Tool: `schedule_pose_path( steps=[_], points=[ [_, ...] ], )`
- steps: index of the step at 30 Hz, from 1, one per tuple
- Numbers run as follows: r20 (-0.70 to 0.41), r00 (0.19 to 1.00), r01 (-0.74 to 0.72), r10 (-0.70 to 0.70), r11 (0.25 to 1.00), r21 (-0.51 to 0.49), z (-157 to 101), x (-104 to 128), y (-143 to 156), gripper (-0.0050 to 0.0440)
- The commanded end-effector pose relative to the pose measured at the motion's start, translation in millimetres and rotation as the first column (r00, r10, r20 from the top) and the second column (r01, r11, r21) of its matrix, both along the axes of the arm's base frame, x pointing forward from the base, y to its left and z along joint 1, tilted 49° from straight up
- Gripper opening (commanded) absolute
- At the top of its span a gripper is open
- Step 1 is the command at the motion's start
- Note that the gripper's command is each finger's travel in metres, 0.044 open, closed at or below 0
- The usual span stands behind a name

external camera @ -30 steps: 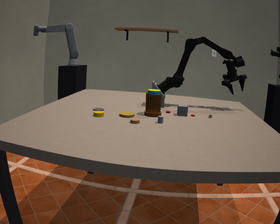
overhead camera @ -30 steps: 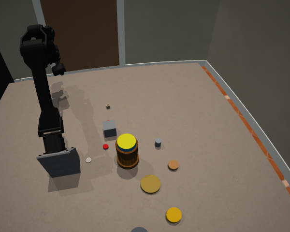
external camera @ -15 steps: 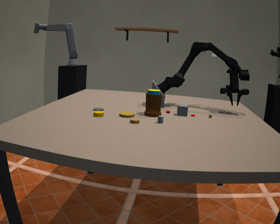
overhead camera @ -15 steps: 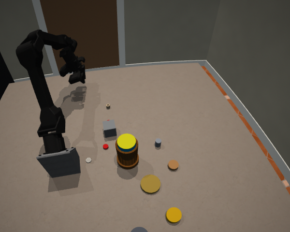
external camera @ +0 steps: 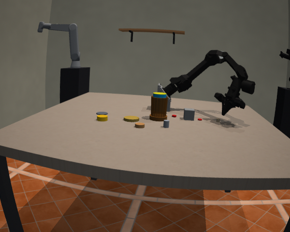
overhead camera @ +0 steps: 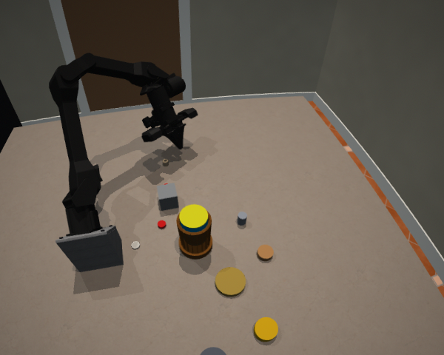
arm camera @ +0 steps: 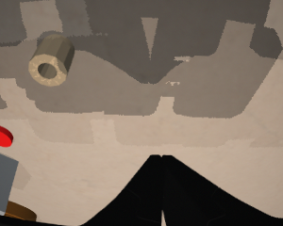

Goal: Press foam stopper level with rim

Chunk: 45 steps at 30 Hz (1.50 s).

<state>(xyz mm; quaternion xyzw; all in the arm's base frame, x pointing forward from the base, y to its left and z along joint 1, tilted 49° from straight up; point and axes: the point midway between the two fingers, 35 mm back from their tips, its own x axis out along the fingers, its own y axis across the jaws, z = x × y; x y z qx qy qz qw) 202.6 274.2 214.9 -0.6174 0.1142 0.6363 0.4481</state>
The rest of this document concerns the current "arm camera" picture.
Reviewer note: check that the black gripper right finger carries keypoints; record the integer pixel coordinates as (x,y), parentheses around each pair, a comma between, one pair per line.
(189,199)

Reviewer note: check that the tan hollow cylinder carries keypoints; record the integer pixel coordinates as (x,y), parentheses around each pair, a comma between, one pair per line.
(56,50)

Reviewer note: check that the red button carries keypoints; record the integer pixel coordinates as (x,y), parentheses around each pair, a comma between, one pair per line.
(6,137)

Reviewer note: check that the grey cube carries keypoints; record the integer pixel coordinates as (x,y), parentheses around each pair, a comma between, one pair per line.
(8,167)

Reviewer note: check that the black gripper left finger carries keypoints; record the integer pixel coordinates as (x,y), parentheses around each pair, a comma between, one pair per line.
(138,204)

